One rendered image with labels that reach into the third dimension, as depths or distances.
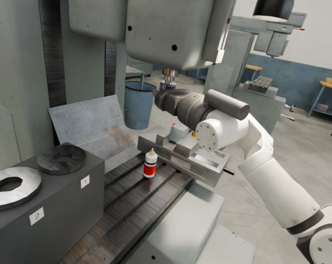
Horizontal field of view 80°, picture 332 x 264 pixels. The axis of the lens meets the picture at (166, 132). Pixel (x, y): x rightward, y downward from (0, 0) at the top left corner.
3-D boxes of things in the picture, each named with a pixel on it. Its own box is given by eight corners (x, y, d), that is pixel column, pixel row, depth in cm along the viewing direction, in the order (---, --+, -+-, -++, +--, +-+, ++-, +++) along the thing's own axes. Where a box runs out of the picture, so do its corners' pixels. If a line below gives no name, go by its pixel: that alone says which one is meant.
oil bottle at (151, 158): (156, 174, 71) (161, 148, 67) (149, 179, 68) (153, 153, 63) (147, 169, 73) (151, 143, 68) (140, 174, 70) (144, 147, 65)
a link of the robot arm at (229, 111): (211, 124, 53) (246, 146, 45) (179, 136, 48) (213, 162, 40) (218, 84, 47) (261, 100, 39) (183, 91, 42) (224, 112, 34)
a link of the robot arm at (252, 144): (227, 120, 50) (265, 165, 44) (200, 130, 45) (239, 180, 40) (241, 102, 45) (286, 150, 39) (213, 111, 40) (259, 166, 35)
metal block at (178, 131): (187, 139, 82) (190, 126, 79) (180, 144, 77) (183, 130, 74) (176, 134, 84) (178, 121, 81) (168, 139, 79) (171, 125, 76)
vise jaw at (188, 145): (203, 143, 83) (206, 135, 81) (188, 158, 71) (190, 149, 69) (190, 138, 86) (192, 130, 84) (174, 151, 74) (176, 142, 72)
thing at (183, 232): (218, 217, 84) (227, 197, 79) (177, 295, 57) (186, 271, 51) (130, 165, 106) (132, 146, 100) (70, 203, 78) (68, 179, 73)
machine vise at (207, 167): (225, 168, 82) (234, 146, 77) (214, 188, 70) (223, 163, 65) (156, 137, 96) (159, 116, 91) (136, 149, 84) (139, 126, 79)
